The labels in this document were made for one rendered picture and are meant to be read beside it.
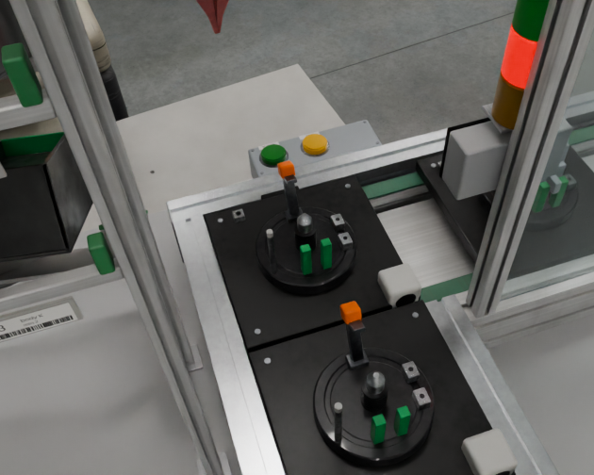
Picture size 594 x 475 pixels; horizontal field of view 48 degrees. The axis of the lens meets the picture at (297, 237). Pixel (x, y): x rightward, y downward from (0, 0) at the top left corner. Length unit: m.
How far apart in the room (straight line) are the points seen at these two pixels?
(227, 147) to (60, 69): 0.88
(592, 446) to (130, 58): 2.52
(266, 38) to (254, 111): 1.75
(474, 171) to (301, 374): 0.32
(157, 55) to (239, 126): 1.78
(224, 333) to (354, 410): 0.21
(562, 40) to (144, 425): 0.69
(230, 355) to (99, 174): 0.47
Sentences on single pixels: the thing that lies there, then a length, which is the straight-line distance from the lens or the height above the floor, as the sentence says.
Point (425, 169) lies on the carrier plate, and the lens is 1.05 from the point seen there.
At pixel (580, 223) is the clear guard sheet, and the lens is 0.87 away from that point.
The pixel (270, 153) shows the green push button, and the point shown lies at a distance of 1.07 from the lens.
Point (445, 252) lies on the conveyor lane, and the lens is 1.02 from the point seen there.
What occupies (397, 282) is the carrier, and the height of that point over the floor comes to 0.99.
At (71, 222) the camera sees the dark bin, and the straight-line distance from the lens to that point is 0.56.
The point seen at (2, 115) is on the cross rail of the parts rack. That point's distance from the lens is 0.41.
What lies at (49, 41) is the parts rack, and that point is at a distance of 0.39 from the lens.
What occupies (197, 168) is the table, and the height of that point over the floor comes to 0.86.
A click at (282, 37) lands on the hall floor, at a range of 3.06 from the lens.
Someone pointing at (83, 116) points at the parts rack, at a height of 1.46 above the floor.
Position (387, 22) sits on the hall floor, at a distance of 3.14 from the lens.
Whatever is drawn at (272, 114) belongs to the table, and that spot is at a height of 0.86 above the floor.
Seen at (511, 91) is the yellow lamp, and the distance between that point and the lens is 0.67.
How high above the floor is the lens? 1.71
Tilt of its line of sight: 51 degrees down
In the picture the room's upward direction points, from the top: 4 degrees counter-clockwise
